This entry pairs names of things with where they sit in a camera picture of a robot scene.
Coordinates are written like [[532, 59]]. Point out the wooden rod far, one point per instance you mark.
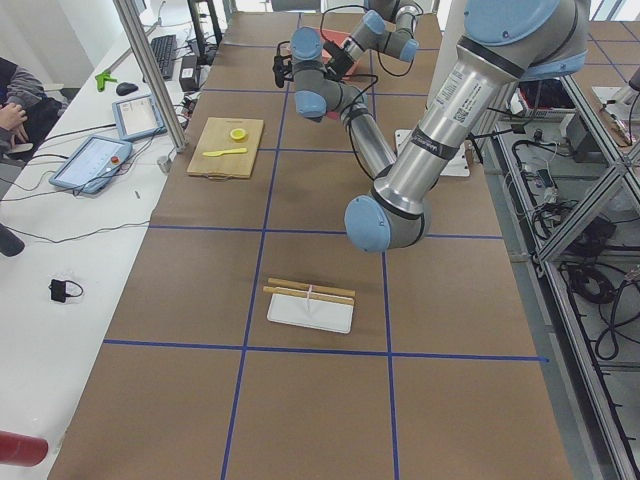
[[275, 282]]

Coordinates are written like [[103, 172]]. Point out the yellow lemon slice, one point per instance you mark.
[[238, 134]]

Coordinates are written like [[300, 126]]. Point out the blue teach pendant far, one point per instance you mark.
[[138, 118]]

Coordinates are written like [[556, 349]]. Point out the wooden cutting board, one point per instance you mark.
[[215, 136]]

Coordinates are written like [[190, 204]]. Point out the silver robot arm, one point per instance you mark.
[[501, 42], [387, 27]]

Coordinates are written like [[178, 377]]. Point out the pink plastic bin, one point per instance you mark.
[[361, 41]]

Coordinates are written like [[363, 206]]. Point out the white rectangular tray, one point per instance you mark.
[[310, 313]]

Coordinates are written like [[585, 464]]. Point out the black keyboard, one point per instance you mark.
[[164, 49]]

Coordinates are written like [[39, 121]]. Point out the red cylinder bottle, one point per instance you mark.
[[22, 450]]

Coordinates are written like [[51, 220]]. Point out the green plastic tool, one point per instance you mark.
[[102, 79]]

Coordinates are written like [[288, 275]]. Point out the seated person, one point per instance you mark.
[[28, 114]]

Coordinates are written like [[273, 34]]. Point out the aluminium frame post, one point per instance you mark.
[[145, 58]]

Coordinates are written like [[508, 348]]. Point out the yellow plastic knife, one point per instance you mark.
[[218, 153]]

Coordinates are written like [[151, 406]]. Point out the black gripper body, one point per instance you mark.
[[340, 62]]

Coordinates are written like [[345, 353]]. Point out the blue teach pendant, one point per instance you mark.
[[138, 118], [92, 166]]

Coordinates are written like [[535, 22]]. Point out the blue teach pendant near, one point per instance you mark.
[[92, 166]]

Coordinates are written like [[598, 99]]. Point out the wooden rod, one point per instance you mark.
[[308, 295], [275, 282]]

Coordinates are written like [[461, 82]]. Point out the black computer mouse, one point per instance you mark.
[[126, 88]]

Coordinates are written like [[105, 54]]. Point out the small metal cylinder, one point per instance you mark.
[[164, 164]]

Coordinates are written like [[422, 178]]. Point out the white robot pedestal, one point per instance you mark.
[[421, 159]]

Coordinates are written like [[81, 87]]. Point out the black clip with cable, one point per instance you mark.
[[62, 290]]

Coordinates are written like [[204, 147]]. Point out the black power adapter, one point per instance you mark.
[[189, 77]]

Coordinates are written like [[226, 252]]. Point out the wooden rod near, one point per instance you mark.
[[308, 295]]

